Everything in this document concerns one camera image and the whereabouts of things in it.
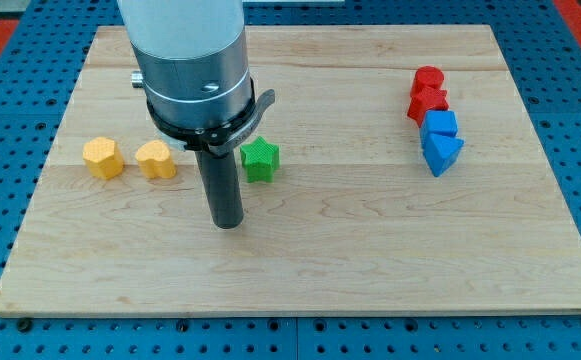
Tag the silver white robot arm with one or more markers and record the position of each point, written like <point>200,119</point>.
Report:
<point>193,58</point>

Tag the yellow heart block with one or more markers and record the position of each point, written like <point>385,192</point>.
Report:
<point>155,160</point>

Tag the green star block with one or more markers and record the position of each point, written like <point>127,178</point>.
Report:
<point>260,160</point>

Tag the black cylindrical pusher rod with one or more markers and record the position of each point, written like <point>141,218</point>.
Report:
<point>221,184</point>

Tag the light wooden board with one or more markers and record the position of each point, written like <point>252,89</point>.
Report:
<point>354,223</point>

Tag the blue triangle block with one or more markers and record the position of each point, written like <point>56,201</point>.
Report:
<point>441,152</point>

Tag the blue cube block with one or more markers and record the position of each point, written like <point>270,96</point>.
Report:
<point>440,122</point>

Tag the red star block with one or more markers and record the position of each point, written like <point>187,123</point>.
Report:
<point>426,99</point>

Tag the red cylinder block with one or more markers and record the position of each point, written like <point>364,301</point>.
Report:
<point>427,76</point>

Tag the yellow hexagon block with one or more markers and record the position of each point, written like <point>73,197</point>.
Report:
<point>103,158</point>

